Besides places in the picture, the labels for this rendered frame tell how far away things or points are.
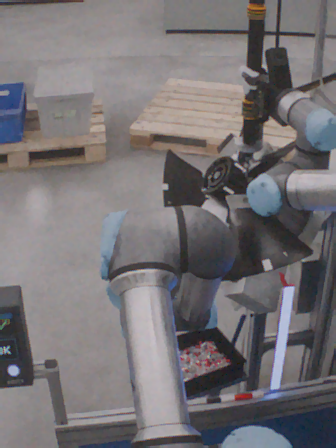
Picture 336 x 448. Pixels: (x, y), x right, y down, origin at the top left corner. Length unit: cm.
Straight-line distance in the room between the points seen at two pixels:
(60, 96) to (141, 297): 338
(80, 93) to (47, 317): 170
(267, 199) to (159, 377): 41
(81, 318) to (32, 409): 62
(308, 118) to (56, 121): 329
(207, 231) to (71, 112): 338
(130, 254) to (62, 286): 232
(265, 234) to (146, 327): 63
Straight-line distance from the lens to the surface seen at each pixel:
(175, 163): 206
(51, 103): 445
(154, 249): 114
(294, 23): 730
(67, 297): 337
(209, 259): 118
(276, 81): 147
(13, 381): 143
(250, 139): 166
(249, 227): 167
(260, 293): 180
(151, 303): 111
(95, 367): 299
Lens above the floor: 210
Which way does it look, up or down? 33 degrees down
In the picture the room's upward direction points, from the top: 3 degrees clockwise
